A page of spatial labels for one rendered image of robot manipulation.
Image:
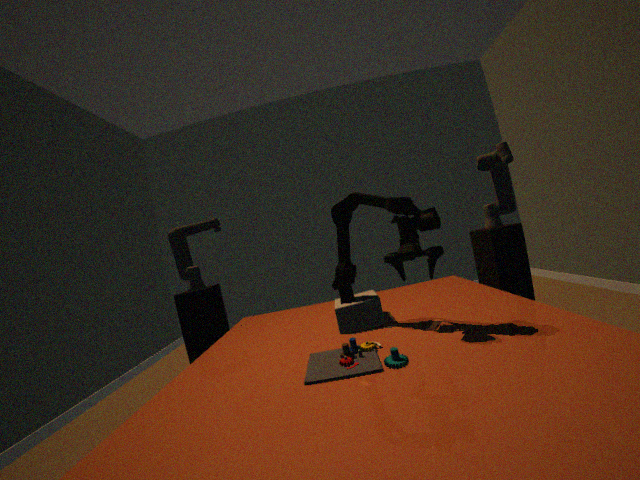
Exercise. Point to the green gear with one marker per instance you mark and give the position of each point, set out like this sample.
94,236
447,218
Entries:
395,360

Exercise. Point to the yellow gear with black stripe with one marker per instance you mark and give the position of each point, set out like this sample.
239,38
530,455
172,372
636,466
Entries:
368,347

